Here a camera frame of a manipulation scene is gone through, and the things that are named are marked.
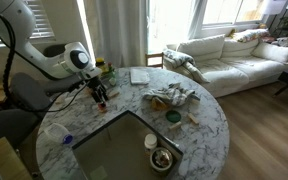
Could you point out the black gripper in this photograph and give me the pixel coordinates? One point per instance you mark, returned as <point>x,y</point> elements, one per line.
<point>98,91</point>

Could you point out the small red-lid clear jar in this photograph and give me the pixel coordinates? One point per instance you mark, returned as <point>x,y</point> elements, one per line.
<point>102,107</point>

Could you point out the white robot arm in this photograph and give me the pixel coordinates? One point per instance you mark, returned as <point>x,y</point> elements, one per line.
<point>17,24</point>

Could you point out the wooden block by tray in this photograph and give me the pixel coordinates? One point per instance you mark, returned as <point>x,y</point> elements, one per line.
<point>113,94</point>

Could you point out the yellow-lid amber jar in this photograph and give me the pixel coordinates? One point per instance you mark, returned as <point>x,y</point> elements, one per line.
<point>100,63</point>

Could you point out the wooden block near lid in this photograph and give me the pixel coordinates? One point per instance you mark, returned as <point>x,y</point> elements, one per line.
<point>175,126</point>

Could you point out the wooden block right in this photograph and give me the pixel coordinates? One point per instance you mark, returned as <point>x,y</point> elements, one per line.
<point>193,119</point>

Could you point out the green hot sauce bottle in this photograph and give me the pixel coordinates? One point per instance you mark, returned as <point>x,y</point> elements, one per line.
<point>111,70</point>

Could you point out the folded white paper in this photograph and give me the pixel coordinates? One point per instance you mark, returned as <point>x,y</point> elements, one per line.
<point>139,76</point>

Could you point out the clear bottle blue cap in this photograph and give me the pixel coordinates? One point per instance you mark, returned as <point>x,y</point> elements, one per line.
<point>58,133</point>

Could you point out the grey office chair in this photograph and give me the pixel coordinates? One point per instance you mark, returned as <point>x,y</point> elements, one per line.
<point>31,103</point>

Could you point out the wooden chair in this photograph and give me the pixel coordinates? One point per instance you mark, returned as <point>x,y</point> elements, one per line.
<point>154,60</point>

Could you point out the striped crumpled cloth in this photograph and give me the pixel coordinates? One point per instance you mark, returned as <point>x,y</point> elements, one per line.
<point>174,94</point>

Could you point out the patterned throw blanket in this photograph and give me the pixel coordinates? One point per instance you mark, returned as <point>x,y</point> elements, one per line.
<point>184,64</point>

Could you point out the bowl with food scraps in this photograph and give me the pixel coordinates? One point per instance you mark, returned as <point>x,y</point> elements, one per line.
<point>161,159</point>

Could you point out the white sofa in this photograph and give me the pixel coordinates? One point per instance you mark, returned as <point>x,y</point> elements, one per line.
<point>232,66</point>

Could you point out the floral cushion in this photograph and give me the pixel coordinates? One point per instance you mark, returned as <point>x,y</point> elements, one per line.
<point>250,34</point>

